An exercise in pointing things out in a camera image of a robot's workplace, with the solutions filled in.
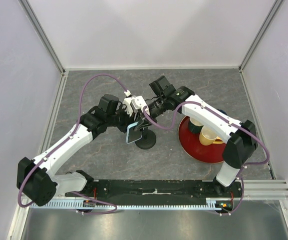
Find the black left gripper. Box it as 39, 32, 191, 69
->
107, 104, 136, 134

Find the phone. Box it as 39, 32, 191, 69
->
126, 122, 142, 144

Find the black phone stand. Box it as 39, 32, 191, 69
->
134, 119, 157, 150

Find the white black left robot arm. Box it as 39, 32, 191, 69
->
17, 94, 149, 208

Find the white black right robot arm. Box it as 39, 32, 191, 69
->
142, 76, 258, 197

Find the green mug cream inside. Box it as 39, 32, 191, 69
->
188, 117, 203, 134

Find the yellow mug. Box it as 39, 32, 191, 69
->
199, 126, 223, 146

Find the dark blue cup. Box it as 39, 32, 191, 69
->
217, 109, 227, 116

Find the red round tray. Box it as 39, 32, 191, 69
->
178, 116, 226, 164

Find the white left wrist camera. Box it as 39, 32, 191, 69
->
123, 90, 134, 116

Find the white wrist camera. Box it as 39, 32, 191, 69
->
131, 95, 150, 115
123, 90, 134, 116

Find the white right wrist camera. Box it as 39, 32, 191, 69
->
131, 95, 150, 115

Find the aluminium frame post left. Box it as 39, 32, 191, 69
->
18, 0, 66, 75

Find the aluminium frame post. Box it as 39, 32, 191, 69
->
238, 0, 284, 73
18, 0, 66, 75

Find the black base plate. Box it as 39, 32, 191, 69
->
79, 179, 242, 205

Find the slotted cable duct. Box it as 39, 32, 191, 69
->
31, 197, 233, 211

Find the aluminium front rail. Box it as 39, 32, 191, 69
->
18, 178, 288, 201

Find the aluminium frame post right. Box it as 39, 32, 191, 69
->
238, 0, 284, 73

